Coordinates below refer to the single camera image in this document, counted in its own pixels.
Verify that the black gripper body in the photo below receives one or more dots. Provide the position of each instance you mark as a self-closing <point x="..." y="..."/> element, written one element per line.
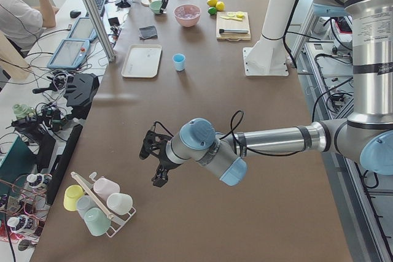
<point x="167" y="162"/>

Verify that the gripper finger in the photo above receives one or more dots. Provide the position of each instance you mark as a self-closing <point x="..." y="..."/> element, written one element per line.
<point x="164" y="4"/>
<point x="161" y="177"/>

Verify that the pink bowl of ice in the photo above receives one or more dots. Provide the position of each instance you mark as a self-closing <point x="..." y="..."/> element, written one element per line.
<point x="187" y="15"/>

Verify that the white plastic cup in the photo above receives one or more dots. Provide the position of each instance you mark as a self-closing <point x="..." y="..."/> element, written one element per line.
<point x="119" y="203"/>

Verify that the pink plastic cup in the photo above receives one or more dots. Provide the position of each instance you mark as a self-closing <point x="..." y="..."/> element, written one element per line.
<point x="104" y="187"/>

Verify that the blue plastic cup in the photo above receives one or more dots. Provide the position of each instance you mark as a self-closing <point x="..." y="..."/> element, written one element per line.
<point x="179" y="61"/>

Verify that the green plastic cup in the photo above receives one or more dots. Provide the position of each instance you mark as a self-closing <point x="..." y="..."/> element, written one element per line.
<point x="96" y="221"/>

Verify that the grey plastic cup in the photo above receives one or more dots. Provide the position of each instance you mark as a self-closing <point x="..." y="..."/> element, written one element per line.
<point x="84" y="204"/>

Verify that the yellow plastic cup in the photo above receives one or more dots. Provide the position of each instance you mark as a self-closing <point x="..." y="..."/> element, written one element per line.
<point x="71" y="196"/>

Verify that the green bowl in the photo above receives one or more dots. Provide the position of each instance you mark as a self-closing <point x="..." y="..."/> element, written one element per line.
<point x="155" y="7"/>

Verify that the grey folded cloth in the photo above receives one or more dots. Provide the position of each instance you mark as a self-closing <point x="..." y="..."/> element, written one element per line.
<point x="148" y="32"/>

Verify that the whole yellow lemon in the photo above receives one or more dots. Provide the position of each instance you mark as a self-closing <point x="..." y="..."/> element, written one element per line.
<point x="220" y="6"/>
<point x="211" y="3"/>

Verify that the green lime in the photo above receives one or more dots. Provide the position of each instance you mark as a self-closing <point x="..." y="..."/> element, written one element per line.
<point x="212" y="11"/>

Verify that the yellow plastic knife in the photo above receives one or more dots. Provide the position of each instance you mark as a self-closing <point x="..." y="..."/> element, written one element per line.
<point x="231" y="18"/>

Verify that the bamboo cutting board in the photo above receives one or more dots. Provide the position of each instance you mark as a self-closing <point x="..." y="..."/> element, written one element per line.
<point x="231" y="24"/>

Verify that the steel muddler black cap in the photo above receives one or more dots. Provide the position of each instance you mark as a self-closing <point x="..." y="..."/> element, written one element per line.
<point x="233" y="31"/>

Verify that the cream rabbit tray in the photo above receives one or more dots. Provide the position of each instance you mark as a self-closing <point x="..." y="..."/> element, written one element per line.
<point x="142" y="61"/>

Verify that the teach pendant far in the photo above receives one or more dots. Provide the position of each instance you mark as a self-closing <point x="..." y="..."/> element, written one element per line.
<point x="83" y="29"/>

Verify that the teach pendant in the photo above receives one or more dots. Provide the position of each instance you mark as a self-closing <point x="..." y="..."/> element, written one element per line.
<point x="70" y="54"/>
<point x="83" y="29"/>

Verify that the black computer mouse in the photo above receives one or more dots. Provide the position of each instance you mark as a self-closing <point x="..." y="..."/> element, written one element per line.
<point x="74" y="14"/>

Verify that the black flat case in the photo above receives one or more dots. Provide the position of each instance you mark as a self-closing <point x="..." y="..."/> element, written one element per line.
<point x="62" y="165"/>

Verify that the teach pendant near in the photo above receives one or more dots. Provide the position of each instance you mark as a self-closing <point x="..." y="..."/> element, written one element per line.
<point x="70" y="54"/>

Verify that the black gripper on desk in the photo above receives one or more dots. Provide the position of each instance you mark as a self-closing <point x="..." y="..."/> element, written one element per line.
<point x="79" y="91"/>

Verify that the bottle in copper rack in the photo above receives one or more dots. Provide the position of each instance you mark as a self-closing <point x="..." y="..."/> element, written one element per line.
<point x="38" y="181"/>

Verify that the seated person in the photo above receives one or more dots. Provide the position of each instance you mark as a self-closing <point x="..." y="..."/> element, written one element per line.
<point x="23" y="24"/>

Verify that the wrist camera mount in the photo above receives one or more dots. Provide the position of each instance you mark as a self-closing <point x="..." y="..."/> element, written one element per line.
<point x="155" y="143"/>

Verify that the white wire cup rack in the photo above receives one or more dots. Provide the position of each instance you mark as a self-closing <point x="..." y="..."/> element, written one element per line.
<point x="119" y="221"/>

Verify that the wooden rack handle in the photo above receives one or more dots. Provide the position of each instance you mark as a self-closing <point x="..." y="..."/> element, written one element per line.
<point x="87" y="186"/>

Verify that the aluminium frame post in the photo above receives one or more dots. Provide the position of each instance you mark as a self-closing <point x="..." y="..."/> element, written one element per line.
<point x="100" y="29"/>

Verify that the copper wire bottle rack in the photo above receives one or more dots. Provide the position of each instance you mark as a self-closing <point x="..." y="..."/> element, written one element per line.
<point x="20" y="199"/>

